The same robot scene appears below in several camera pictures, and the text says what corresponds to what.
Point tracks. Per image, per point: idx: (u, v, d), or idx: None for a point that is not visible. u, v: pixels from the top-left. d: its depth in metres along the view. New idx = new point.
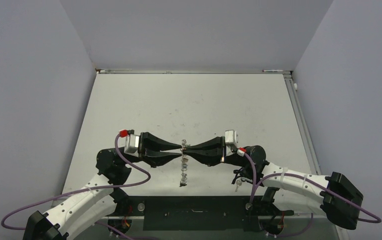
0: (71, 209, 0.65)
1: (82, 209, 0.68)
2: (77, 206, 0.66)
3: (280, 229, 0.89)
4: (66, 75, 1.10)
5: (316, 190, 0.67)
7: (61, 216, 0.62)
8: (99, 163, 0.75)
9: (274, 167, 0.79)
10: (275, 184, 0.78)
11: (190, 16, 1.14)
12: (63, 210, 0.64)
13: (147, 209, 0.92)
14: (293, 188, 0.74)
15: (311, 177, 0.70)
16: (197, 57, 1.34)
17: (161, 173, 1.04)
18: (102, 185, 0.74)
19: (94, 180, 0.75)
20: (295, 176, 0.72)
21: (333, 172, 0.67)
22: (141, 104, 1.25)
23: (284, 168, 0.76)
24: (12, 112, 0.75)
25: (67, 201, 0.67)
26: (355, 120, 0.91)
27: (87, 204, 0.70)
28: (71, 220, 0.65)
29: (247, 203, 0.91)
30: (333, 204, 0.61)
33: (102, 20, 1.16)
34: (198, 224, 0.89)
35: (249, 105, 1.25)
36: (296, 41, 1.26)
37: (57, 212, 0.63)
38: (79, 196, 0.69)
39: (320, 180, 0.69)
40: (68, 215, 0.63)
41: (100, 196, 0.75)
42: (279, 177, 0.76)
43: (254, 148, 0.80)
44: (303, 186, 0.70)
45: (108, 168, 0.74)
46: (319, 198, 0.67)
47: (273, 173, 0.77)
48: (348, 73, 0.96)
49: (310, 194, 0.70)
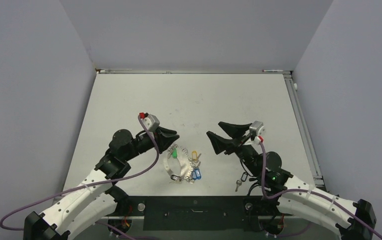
0: (67, 208, 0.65)
1: (79, 206, 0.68)
2: (74, 205, 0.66)
3: (280, 229, 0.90)
4: (66, 75, 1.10)
5: (344, 216, 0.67)
7: (58, 216, 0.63)
8: (114, 141, 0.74)
9: (298, 181, 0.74)
10: (295, 197, 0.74)
11: (190, 16, 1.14)
12: (60, 209, 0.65)
13: (147, 209, 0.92)
14: (315, 207, 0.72)
15: (338, 200, 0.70)
16: (197, 57, 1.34)
17: (161, 173, 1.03)
18: (99, 181, 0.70)
19: (91, 176, 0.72)
20: (325, 197, 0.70)
21: (362, 200, 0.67)
22: (141, 104, 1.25)
23: (311, 185, 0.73)
24: (13, 112, 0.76)
25: (64, 199, 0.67)
26: (355, 119, 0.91)
27: (84, 202, 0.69)
28: (69, 218, 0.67)
29: (247, 203, 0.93)
30: (361, 234, 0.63)
33: (103, 20, 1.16)
34: (198, 224, 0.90)
35: (248, 105, 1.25)
36: (295, 40, 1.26)
37: (54, 211, 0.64)
38: (76, 193, 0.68)
39: (347, 205, 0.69)
40: (65, 214, 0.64)
41: (98, 192, 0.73)
42: (304, 194, 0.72)
43: (268, 155, 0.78)
44: (330, 209, 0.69)
45: (122, 145, 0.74)
46: (343, 222, 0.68)
47: (298, 188, 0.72)
48: (348, 72, 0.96)
49: (332, 216, 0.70)
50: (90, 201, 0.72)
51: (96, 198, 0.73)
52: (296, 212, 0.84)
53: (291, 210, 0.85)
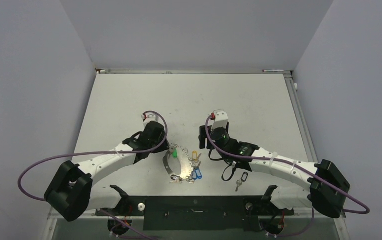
0: (100, 164, 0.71)
1: (109, 167, 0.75)
2: (107, 164, 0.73)
3: (280, 229, 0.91)
4: (66, 75, 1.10)
5: (303, 177, 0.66)
7: (92, 169, 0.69)
8: (150, 124, 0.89)
9: (264, 151, 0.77)
10: (263, 168, 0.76)
11: (190, 16, 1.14)
12: (94, 164, 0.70)
13: (147, 209, 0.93)
14: (281, 174, 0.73)
15: (300, 163, 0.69)
16: (196, 57, 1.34)
17: (161, 173, 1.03)
18: (128, 151, 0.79)
19: (120, 146, 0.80)
20: (285, 162, 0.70)
21: (322, 160, 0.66)
22: (141, 104, 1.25)
23: (274, 153, 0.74)
24: (13, 113, 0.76)
25: (96, 157, 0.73)
26: (355, 120, 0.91)
27: (113, 165, 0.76)
28: (98, 175, 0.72)
29: (247, 203, 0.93)
30: (319, 191, 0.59)
33: (102, 21, 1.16)
34: (198, 224, 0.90)
35: (248, 105, 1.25)
36: (296, 40, 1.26)
37: (88, 165, 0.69)
38: (108, 156, 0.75)
39: (308, 167, 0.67)
40: (98, 169, 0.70)
41: (123, 162, 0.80)
42: (268, 163, 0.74)
43: (214, 130, 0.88)
44: (291, 172, 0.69)
45: (157, 129, 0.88)
46: (306, 184, 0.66)
47: (262, 157, 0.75)
48: (348, 72, 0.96)
49: (296, 180, 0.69)
50: (116, 167, 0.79)
51: (119, 166, 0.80)
52: (286, 203, 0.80)
53: (282, 202, 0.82)
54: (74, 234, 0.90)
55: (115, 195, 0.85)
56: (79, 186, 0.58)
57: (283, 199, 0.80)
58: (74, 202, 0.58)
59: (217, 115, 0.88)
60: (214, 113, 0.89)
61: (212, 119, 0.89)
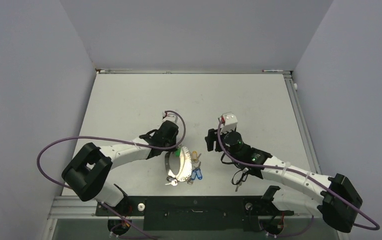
0: (119, 151, 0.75)
1: (126, 156, 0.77)
2: (125, 152, 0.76)
3: (280, 229, 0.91)
4: (66, 75, 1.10)
5: (316, 189, 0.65)
7: (112, 153, 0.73)
8: (166, 123, 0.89)
9: (276, 160, 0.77)
10: (275, 177, 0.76)
11: (190, 16, 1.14)
12: (114, 150, 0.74)
13: (147, 209, 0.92)
14: (293, 185, 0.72)
15: (314, 175, 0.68)
16: (196, 57, 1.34)
17: (162, 173, 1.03)
18: (145, 144, 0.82)
19: (138, 139, 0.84)
20: (297, 172, 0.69)
21: (336, 173, 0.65)
22: (141, 104, 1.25)
23: (287, 162, 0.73)
24: (13, 114, 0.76)
25: (116, 144, 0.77)
26: (355, 121, 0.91)
27: (130, 155, 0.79)
28: (115, 161, 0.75)
29: (247, 203, 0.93)
30: (331, 205, 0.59)
33: (102, 20, 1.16)
34: (198, 224, 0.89)
35: (249, 104, 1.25)
36: (295, 40, 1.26)
37: (108, 149, 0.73)
38: (128, 145, 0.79)
39: (322, 179, 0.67)
40: (117, 155, 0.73)
41: (139, 154, 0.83)
42: (281, 172, 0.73)
43: (228, 134, 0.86)
44: (304, 184, 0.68)
45: (172, 129, 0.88)
46: (318, 197, 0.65)
47: (275, 166, 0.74)
48: (348, 73, 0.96)
49: (309, 192, 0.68)
50: (131, 158, 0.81)
51: (134, 158, 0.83)
52: (289, 206, 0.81)
53: (285, 204, 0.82)
54: (74, 233, 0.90)
55: (120, 194, 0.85)
56: (98, 167, 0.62)
57: (288, 202, 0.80)
58: (92, 182, 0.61)
59: (226, 118, 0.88)
60: (224, 117, 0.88)
61: (222, 122, 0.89)
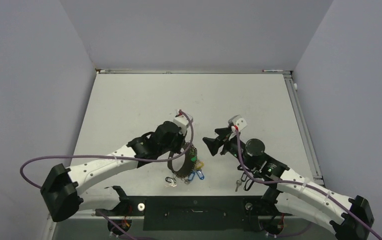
0: (92, 172, 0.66)
1: (102, 175, 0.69)
2: (99, 171, 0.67)
3: (280, 229, 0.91)
4: (66, 75, 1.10)
5: (337, 211, 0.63)
7: (82, 176, 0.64)
8: (163, 127, 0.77)
9: (294, 174, 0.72)
10: (291, 191, 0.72)
11: (190, 15, 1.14)
12: (85, 171, 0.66)
13: (147, 209, 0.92)
14: (310, 202, 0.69)
15: (334, 195, 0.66)
16: (196, 57, 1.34)
17: (161, 173, 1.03)
18: (129, 157, 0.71)
19: (121, 150, 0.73)
20: (318, 191, 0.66)
21: (357, 195, 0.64)
22: (141, 104, 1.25)
23: (307, 178, 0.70)
24: (13, 114, 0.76)
25: (92, 162, 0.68)
26: (355, 121, 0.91)
27: (109, 172, 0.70)
28: (91, 182, 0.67)
29: (247, 203, 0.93)
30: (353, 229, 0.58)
33: (102, 20, 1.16)
34: (198, 224, 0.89)
35: (249, 104, 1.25)
36: (296, 40, 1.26)
37: (79, 171, 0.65)
38: (105, 161, 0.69)
39: (343, 201, 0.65)
40: (88, 177, 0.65)
41: (124, 167, 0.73)
42: (299, 187, 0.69)
43: (250, 141, 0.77)
44: (324, 203, 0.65)
45: (168, 134, 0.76)
46: (337, 218, 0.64)
47: (293, 180, 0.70)
48: (348, 73, 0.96)
49: (327, 211, 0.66)
50: (113, 173, 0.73)
51: (118, 171, 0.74)
52: (293, 211, 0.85)
53: (288, 208, 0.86)
54: (74, 232, 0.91)
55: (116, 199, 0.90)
56: (62, 196, 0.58)
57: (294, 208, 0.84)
58: (58, 209, 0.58)
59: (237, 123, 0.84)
60: (235, 124, 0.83)
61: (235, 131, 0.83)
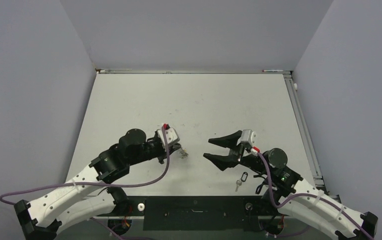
0: (51, 204, 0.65)
1: (66, 203, 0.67)
2: (59, 202, 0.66)
3: (280, 229, 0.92)
4: (66, 75, 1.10)
5: (349, 226, 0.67)
7: (41, 210, 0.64)
8: (124, 139, 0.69)
9: (308, 185, 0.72)
10: (303, 201, 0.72)
11: (190, 15, 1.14)
12: (45, 204, 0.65)
13: (147, 209, 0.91)
14: (321, 213, 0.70)
15: (346, 210, 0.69)
16: (196, 57, 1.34)
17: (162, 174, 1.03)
18: (88, 182, 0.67)
19: (83, 173, 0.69)
20: (333, 206, 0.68)
21: (368, 212, 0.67)
22: (141, 104, 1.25)
23: (321, 191, 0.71)
24: (14, 114, 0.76)
25: (51, 193, 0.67)
26: (355, 121, 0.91)
27: (73, 199, 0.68)
28: (57, 211, 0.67)
29: (247, 203, 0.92)
30: None
33: (102, 20, 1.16)
34: (198, 225, 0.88)
35: (248, 105, 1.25)
36: (295, 40, 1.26)
37: (38, 206, 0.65)
38: (64, 190, 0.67)
39: (354, 216, 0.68)
40: (48, 210, 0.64)
41: (90, 190, 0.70)
42: (313, 199, 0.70)
43: (273, 150, 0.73)
44: (337, 218, 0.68)
45: (131, 147, 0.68)
46: (348, 232, 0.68)
47: (308, 192, 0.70)
48: (347, 73, 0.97)
49: (336, 224, 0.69)
50: (81, 197, 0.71)
51: (86, 194, 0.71)
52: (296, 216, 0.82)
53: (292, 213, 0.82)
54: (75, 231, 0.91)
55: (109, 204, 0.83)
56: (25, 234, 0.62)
57: (299, 214, 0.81)
58: None
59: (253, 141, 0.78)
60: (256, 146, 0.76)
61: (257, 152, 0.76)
